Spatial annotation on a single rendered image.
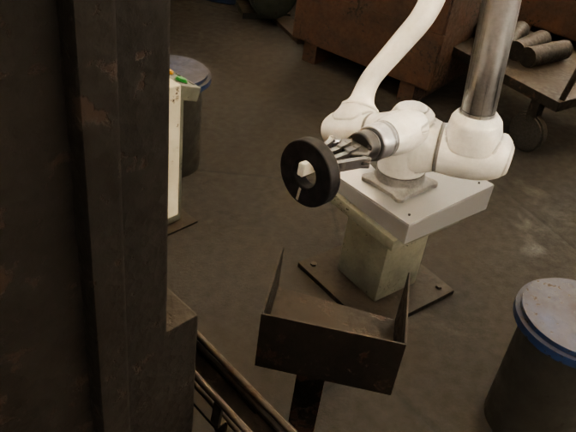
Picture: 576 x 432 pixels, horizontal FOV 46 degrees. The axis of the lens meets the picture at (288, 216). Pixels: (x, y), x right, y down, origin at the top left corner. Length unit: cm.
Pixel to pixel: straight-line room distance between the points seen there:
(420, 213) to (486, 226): 85
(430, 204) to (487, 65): 46
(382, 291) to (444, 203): 40
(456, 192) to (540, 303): 50
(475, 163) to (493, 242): 83
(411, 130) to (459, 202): 56
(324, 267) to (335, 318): 103
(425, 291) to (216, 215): 85
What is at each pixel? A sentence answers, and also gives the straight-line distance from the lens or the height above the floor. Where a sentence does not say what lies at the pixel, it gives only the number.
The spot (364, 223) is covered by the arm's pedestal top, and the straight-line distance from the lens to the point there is 216.
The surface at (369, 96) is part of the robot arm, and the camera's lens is 182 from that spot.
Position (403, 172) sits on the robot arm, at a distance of 213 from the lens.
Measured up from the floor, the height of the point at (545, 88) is 32.
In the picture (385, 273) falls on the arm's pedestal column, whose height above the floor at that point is 14.
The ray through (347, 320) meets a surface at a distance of 143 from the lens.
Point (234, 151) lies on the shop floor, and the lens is 309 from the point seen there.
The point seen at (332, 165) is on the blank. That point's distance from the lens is 144.
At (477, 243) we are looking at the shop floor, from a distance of 281.
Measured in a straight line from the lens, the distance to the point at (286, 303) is 143.
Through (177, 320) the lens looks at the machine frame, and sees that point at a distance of 100.
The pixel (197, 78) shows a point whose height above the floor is 43.
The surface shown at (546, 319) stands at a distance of 187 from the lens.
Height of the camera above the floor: 158
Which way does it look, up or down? 36 degrees down
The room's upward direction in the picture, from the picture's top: 8 degrees clockwise
